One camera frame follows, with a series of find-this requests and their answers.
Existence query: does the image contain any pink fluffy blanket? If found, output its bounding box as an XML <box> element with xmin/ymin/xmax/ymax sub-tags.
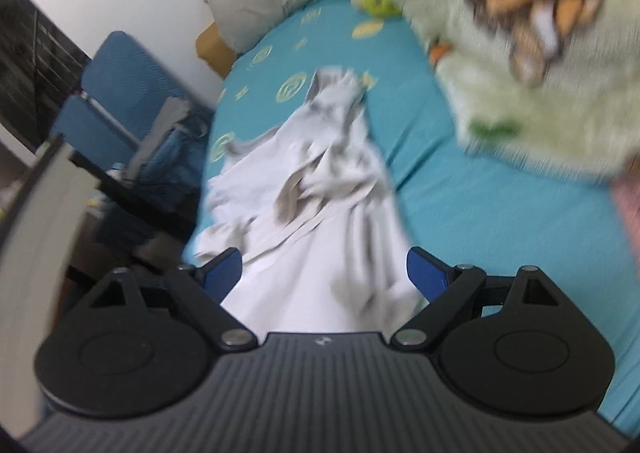
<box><xmin>612</xmin><ymin>179</ymin><xmax>640</xmax><ymax>260</ymax></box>

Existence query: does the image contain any yellow-brown cushion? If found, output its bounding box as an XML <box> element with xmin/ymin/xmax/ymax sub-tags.
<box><xmin>195</xmin><ymin>23</ymin><xmax>238</xmax><ymax>79</ymax></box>

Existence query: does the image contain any dark barred window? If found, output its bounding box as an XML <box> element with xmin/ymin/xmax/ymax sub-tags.
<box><xmin>0</xmin><ymin>0</ymin><xmax>90</xmax><ymax>150</ymax></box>

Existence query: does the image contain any blue office chair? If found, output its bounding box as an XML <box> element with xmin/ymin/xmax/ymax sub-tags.
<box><xmin>50</xmin><ymin>31</ymin><xmax>213</xmax><ymax>221</ymax></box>

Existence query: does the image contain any white t-shirt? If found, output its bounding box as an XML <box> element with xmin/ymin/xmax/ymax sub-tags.
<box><xmin>194</xmin><ymin>67</ymin><xmax>425</xmax><ymax>338</ymax></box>

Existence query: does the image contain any green cartoon lion blanket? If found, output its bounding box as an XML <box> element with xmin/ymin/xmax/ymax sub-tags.
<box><xmin>392</xmin><ymin>0</ymin><xmax>639</xmax><ymax>181</ymax></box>

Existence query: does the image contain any white desk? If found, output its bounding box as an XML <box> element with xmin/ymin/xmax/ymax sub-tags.
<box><xmin>0</xmin><ymin>135</ymin><xmax>96</xmax><ymax>437</ymax></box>

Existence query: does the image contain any teal patterned bed sheet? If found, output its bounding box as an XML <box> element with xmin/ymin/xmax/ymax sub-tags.
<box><xmin>205</xmin><ymin>0</ymin><xmax>639</xmax><ymax>436</ymax></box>

